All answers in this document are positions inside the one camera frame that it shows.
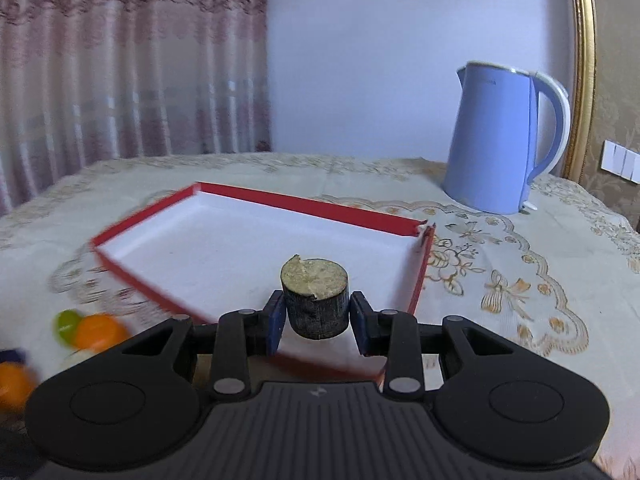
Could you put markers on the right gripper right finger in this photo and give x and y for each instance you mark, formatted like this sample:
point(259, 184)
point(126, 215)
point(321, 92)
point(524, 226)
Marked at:
point(396, 336)

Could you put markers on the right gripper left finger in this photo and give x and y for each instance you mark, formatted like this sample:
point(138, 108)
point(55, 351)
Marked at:
point(241, 334)

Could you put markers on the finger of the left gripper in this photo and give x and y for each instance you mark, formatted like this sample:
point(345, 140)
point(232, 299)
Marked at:
point(17, 356)

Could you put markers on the small dark sugarcane piece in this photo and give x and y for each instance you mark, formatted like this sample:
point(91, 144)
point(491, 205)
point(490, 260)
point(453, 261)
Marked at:
point(315, 294)

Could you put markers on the near orange mandarin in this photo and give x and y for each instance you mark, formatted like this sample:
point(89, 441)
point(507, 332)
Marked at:
point(16, 385)

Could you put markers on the orange mandarin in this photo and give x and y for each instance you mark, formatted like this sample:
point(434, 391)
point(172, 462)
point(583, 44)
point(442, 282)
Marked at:
point(16, 385)
point(99, 332)

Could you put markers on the large green lime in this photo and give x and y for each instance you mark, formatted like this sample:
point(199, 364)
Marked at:
point(65, 325)

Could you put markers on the red shallow box tray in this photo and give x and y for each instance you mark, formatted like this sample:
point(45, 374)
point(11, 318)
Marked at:
point(209, 249)

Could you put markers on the far orange mandarin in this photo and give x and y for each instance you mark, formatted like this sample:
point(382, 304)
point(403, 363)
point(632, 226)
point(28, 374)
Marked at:
point(99, 332)

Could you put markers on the embroidered cream tablecloth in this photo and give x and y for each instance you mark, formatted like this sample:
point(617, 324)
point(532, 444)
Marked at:
point(562, 280)

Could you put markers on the blue electric kettle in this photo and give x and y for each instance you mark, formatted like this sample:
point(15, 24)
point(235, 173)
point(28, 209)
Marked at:
point(492, 158)

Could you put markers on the pink patterned curtain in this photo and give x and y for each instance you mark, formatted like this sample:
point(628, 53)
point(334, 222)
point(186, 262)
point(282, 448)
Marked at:
point(90, 80)

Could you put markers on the white wall switch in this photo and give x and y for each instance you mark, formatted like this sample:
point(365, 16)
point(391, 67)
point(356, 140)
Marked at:
point(620, 161)

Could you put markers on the gold mirror frame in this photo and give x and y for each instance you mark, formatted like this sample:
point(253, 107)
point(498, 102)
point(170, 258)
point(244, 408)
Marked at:
point(585, 62)

